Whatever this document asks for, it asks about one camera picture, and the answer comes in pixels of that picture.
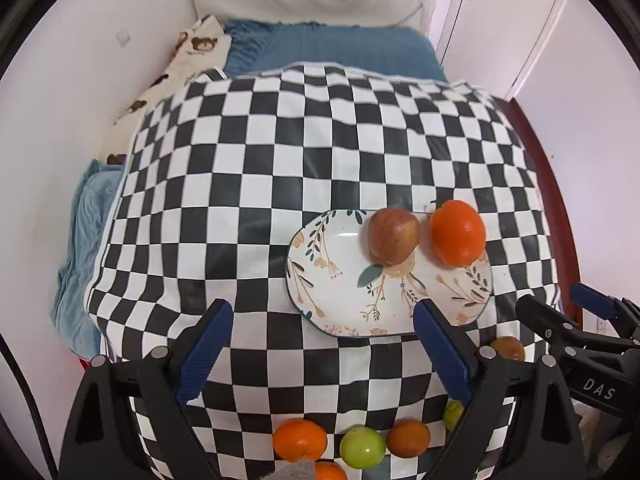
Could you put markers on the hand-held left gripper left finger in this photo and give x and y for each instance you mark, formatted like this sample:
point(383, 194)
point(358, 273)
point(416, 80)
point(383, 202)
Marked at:
point(205, 350)

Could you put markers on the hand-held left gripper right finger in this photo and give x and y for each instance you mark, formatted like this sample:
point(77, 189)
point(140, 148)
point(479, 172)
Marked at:
point(442, 347)

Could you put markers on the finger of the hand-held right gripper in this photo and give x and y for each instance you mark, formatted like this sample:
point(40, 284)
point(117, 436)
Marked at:
point(597, 301)
point(550, 321)

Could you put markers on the brown mottled apple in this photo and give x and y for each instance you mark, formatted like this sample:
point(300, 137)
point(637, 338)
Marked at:
point(507, 347)

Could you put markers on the green apple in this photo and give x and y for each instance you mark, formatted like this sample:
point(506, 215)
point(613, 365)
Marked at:
point(452, 414)
point(362, 447)

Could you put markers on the dark reddish orange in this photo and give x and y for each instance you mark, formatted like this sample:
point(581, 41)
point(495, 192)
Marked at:
point(408, 438)

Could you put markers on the floral white plate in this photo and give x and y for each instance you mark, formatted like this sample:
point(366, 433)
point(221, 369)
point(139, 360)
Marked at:
point(345, 270)

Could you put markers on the large orange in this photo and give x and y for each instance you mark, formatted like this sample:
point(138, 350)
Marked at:
point(457, 232)

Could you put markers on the red cloth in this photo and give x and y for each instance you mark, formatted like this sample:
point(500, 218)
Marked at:
point(83, 362)

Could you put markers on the red apple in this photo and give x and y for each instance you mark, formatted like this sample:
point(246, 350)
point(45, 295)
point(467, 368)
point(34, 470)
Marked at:
point(393, 235)

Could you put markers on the grey cloth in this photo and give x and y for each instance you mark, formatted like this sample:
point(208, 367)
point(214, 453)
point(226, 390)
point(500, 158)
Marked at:
point(295, 472)

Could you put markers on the light blue blanket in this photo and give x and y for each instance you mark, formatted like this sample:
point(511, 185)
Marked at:
point(85, 240)

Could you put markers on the black white checkered cloth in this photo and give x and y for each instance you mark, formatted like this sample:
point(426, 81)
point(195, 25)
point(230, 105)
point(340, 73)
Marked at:
point(300, 150)

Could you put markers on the bear-print pillow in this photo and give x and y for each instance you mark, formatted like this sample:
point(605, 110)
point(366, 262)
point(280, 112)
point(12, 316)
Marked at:
point(185, 65)

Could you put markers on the white door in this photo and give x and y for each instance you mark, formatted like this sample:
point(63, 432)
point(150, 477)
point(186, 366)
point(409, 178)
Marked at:
point(505, 25)

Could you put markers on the blue bed sheet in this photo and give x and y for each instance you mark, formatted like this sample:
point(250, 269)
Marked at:
point(340, 45)

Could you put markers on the white wall switch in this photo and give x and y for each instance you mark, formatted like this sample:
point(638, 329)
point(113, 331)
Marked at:
point(122, 36)

